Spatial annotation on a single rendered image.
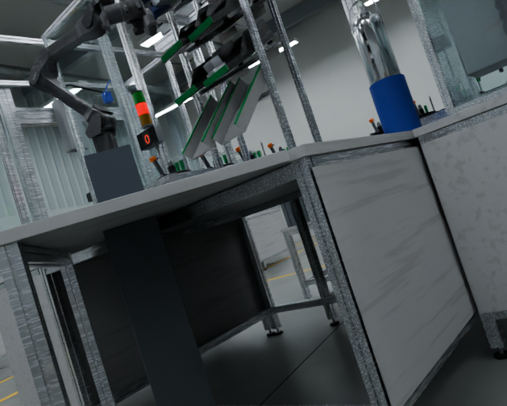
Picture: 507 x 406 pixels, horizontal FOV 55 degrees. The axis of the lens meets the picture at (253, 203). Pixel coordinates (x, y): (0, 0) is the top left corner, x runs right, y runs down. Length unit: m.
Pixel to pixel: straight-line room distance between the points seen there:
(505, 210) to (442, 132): 0.34
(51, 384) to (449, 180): 1.38
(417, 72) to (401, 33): 0.99
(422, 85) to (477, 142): 10.48
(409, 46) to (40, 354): 11.79
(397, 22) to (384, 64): 10.43
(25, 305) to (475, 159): 1.42
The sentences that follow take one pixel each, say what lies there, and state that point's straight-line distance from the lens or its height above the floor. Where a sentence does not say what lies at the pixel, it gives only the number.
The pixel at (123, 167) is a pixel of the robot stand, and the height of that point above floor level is 1.00.
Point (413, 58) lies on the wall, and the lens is 12.38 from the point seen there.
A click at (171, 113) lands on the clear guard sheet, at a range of 3.37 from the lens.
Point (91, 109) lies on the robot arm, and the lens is 1.59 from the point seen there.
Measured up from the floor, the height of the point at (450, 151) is 0.74.
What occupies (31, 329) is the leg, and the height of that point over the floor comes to 0.64.
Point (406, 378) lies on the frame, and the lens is 1.38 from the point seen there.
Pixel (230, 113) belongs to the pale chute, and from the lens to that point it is 1.65.
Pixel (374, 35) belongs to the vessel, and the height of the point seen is 1.32.
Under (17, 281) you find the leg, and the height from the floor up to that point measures 0.75.
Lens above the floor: 0.70
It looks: 3 degrees up
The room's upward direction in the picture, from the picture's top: 18 degrees counter-clockwise
